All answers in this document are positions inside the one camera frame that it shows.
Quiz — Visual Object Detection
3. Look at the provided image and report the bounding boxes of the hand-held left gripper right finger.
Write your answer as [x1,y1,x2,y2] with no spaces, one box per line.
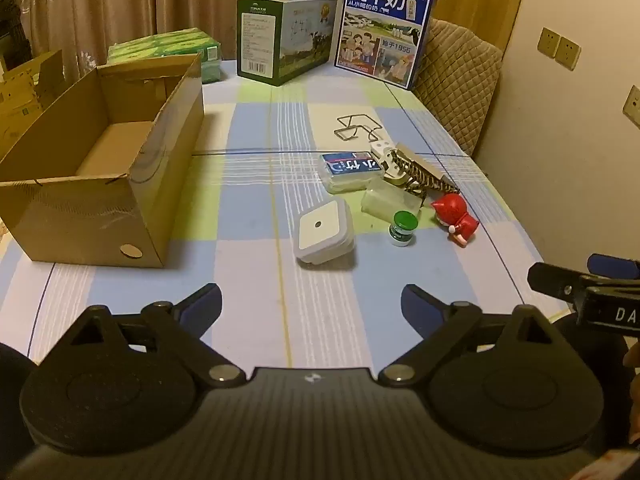
[377,283,585,388]

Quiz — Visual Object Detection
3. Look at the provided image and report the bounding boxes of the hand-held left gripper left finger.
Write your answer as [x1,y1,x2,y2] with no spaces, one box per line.
[37,282,247,390]

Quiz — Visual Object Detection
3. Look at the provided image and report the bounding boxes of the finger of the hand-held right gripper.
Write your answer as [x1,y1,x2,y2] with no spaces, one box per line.
[587,253,640,282]
[527,261,596,307]

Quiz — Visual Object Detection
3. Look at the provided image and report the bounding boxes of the small green capped bottle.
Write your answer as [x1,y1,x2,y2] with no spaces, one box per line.
[388,210,419,247]

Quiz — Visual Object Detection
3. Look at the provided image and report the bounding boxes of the red figurine toy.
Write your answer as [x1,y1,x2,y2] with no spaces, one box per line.
[431,193,482,249]

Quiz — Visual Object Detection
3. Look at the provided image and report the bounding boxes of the clear plastic box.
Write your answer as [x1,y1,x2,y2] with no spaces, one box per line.
[361,181,427,222]

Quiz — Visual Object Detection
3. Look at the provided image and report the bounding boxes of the patterned hair claw clip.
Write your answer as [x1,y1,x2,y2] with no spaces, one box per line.
[392,147,461,197]

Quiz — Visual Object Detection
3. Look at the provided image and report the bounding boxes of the white power adapter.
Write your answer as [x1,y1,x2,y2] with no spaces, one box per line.
[370,141,403,184]

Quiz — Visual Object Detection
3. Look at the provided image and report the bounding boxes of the clear box with blue label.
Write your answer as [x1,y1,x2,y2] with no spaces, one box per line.
[319,151,385,194]

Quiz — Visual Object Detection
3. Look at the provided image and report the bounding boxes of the metal wire holder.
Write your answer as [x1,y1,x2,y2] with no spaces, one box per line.
[334,112,384,141]

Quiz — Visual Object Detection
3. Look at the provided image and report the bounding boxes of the brown cardboard box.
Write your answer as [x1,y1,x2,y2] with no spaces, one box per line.
[0,52,206,268]

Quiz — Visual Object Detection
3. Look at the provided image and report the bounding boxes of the person's right hand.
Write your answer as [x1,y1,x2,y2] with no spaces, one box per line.
[622,340,640,446]

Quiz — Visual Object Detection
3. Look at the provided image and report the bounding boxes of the chair with quilted cover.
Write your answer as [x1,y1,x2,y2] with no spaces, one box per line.
[414,17,505,157]

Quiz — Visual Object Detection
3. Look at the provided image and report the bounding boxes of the green tissue multipack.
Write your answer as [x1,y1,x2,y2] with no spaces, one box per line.
[106,28,222,85]

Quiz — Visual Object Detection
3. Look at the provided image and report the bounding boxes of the green milk carton case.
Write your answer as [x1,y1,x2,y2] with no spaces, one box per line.
[236,0,337,86]

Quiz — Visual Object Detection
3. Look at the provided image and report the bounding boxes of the stacked flattened cardboard boxes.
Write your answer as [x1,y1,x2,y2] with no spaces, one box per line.
[0,50,66,156]

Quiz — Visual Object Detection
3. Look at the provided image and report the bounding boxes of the blue milk carton case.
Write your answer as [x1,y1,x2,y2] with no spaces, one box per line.
[334,0,439,91]

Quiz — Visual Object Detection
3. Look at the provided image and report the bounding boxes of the beige patterned curtain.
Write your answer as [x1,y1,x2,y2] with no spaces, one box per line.
[0,0,331,91]

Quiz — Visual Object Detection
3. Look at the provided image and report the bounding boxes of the beige wall socket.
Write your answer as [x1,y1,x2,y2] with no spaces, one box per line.
[622,85,640,128]
[555,36,582,71]
[537,27,561,58]

